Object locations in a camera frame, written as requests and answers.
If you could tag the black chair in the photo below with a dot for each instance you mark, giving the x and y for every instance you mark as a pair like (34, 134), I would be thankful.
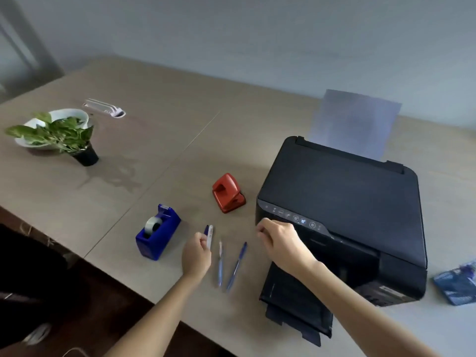
(29, 278)

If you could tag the person's right forearm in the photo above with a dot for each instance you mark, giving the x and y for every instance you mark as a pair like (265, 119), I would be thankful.
(364, 312)

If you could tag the blue tissue packet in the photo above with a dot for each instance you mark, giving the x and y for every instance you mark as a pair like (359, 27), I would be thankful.
(456, 282)

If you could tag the white and blue marker pen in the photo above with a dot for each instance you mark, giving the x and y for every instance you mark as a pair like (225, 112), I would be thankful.
(209, 234)

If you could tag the white bowl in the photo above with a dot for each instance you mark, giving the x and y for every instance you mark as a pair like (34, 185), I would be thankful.
(59, 122)

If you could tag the person's left hand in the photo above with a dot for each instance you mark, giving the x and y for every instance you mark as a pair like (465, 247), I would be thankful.
(196, 256)

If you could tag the green potted plant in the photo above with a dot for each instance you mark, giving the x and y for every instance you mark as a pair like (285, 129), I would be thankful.
(63, 137)

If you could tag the red hole punch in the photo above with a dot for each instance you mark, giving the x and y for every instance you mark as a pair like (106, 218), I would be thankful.
(227, 192)

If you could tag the white paper sheet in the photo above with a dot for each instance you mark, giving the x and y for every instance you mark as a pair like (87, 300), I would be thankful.
(353, 124)

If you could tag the person's left fingers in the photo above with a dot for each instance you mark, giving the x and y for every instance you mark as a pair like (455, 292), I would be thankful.
(200, 239)

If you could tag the person's right hand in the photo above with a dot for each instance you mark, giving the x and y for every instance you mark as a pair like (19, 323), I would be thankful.
(284, 245)

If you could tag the black inkjet printer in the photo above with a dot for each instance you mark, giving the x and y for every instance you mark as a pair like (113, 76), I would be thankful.
(346, 211)

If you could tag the blue tape dispenser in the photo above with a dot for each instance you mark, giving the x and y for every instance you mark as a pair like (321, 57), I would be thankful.
(158, 232)

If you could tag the person's left forearm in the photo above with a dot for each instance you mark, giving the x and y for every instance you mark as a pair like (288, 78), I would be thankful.
(148, 316)

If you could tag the blue ballpoint pen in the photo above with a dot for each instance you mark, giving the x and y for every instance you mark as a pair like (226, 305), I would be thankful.
(220, 262)
(236, 265)

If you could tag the white shoe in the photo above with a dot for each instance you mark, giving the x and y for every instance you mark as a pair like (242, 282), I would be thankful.
(37, 333)

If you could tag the white plastic clip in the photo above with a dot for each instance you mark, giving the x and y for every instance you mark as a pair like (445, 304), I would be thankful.
(106, 107)

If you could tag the person's right fingers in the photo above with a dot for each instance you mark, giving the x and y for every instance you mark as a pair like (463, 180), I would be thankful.
(266, 230)

